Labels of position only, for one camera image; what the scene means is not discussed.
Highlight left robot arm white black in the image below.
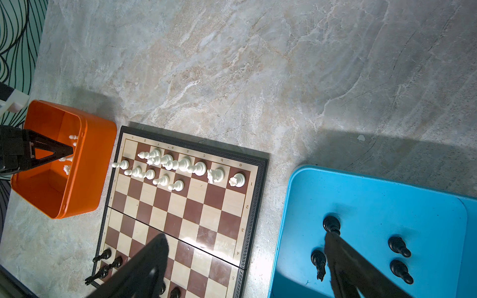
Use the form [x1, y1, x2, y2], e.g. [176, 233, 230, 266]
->
[1, 83, 73, 176]

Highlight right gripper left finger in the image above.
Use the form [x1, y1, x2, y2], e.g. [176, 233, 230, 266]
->
[89, 233, 169, 298]

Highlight blue plastic tray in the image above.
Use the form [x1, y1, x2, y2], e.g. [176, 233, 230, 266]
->
[268, 166, 477, 298]

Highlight black piece in blue tray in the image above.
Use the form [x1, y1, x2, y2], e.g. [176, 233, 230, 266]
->
[311, 250, 327, 281]
[323, 215, 341, 236]
[388, 236, 412, 258]
[390, 260, 414, 284]

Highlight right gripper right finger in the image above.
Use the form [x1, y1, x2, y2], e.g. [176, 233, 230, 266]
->
[324, 232, 410, 298]

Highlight orange plastic tray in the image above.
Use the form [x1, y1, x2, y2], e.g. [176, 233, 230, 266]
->
[11, 100, 117, 219]

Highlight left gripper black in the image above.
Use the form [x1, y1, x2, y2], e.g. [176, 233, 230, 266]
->
[1, 125, 74, 175]

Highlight folding chess board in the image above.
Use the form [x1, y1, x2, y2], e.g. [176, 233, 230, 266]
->
[91, 126, 268, 298]

